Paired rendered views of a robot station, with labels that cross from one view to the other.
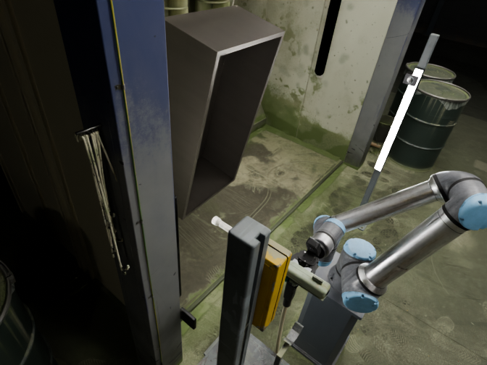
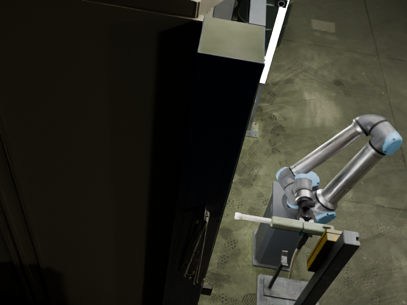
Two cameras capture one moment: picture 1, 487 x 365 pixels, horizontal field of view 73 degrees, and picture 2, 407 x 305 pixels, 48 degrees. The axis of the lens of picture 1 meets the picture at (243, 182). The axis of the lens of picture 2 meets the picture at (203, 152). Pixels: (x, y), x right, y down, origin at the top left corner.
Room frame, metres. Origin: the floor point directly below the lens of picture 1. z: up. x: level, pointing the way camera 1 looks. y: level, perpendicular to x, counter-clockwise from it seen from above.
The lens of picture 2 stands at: (-0.01, 1.01, 3.00)
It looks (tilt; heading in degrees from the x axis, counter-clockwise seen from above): 48 degrees down; 324
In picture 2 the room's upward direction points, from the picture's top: 11 degrees clockwise
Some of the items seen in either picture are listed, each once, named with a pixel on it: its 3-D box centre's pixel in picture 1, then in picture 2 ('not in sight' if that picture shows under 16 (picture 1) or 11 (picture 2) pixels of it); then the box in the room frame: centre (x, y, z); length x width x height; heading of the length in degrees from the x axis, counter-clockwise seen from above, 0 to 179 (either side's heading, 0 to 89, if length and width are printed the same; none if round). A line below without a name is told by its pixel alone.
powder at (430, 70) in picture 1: (430, 71); not in sight; (4.18, -2.12, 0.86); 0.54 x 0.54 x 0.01
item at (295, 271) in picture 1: (262, 266); (280, 232); (0.77, -0.11, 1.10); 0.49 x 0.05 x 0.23; 56
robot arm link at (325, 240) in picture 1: (319, 245); (303, 198); (0.88, -0.32, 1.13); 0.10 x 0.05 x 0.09; 56
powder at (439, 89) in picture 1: (440, 90); not in sight; (3.54, -1.99, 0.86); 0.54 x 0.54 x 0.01
